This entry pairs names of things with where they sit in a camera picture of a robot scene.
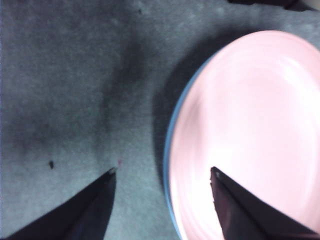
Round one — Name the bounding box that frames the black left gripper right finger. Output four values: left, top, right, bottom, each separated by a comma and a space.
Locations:
209, 166, 320, 240

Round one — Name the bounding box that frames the blue plastic plate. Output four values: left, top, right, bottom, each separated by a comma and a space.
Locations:
163, 49, 186, 240

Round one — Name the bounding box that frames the black plate rack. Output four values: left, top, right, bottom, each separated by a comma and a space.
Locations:
226, 0, 316, 12

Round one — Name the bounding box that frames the pink plastic plate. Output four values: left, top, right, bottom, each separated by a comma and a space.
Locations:
168, 29, 320, 240

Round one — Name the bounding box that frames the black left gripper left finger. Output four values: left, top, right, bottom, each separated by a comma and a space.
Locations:
4, 167, 118, 240

